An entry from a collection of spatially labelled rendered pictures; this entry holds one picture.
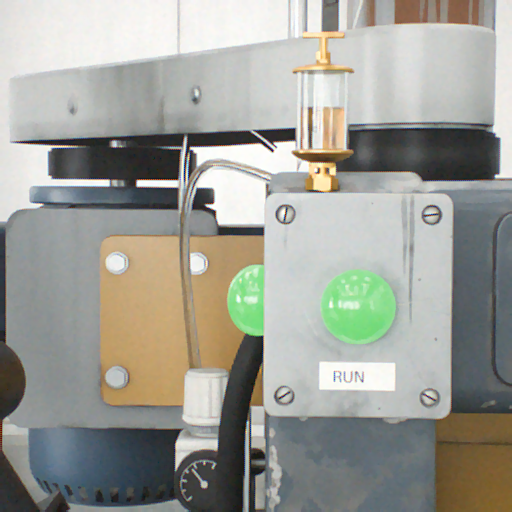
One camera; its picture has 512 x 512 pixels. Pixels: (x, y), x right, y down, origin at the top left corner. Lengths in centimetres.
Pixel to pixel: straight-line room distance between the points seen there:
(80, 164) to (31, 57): 486
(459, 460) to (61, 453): 32
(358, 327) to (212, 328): 45
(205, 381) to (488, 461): 21
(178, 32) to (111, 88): 490
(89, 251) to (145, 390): 11
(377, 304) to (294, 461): 10
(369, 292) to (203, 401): 30
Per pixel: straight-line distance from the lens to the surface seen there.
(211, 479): 78
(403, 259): 52
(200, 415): 79
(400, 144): 68
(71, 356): 97
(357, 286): 51
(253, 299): 53
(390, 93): 69
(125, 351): 96
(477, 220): 58
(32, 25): 588
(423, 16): 108
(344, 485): 58
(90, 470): 102
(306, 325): 52
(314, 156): 59
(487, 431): 83
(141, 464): 101
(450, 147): 69
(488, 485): 89
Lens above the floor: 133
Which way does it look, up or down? 3 degrees down
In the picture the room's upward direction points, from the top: straight up
